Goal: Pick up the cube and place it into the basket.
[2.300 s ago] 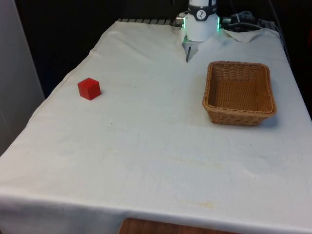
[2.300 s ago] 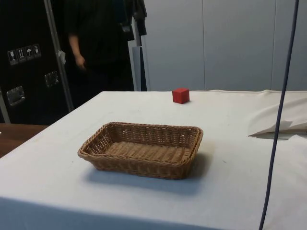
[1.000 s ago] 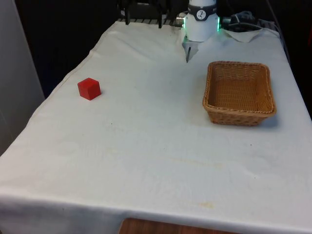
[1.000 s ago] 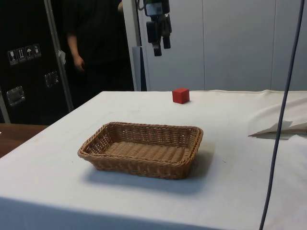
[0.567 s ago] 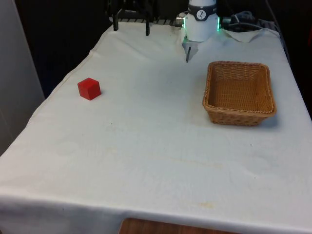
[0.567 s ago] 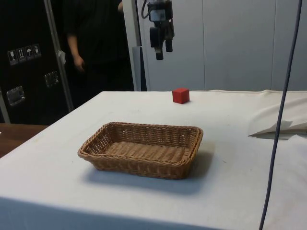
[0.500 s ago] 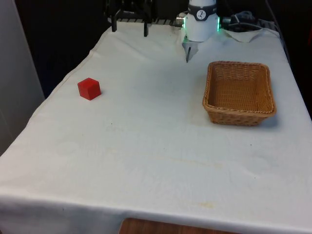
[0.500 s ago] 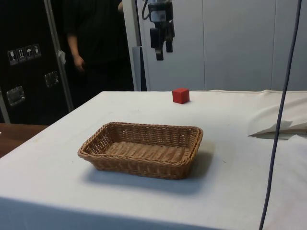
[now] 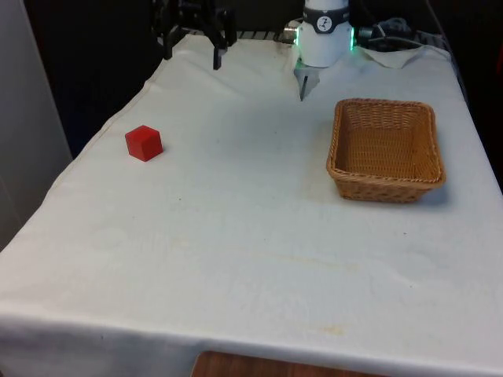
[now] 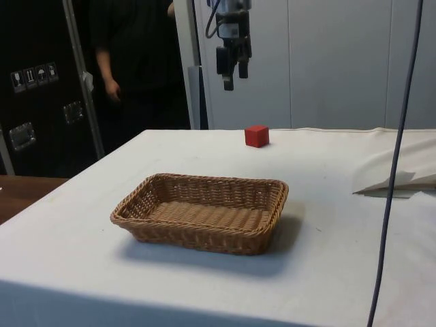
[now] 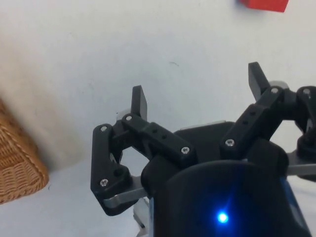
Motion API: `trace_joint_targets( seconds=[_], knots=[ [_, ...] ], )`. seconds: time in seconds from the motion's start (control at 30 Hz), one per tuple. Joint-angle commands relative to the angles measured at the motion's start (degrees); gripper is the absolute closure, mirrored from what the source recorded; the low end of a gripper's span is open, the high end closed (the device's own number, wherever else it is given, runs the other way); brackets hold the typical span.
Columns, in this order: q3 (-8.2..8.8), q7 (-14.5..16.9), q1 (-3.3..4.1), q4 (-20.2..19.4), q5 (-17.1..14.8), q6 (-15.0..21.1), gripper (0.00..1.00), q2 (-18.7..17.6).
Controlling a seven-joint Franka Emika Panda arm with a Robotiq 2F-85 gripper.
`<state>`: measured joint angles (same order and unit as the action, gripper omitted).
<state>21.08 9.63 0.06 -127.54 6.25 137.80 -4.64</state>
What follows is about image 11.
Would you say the red cube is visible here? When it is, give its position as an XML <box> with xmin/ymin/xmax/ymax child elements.
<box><xmin>238</xmin><ymin>0</ymin><xmax>290</xmax><ymax>12</ymax></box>

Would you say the brown wicker basket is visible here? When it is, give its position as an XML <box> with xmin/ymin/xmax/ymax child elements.
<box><xmin>0</xmin><ymin>98</ymin><xmax>49</xmax><ymax>204</ymax></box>

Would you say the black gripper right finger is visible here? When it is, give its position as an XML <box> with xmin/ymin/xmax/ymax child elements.
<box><xmin>221</xmin><ymin>61</ymin><xmax>316</xmax><ymax>160</ymax></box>

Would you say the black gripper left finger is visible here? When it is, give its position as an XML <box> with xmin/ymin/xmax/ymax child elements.
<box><xmin>90</xmin><ymin>85</ymin><xmax>198</xmax><ymax>217</ymax></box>

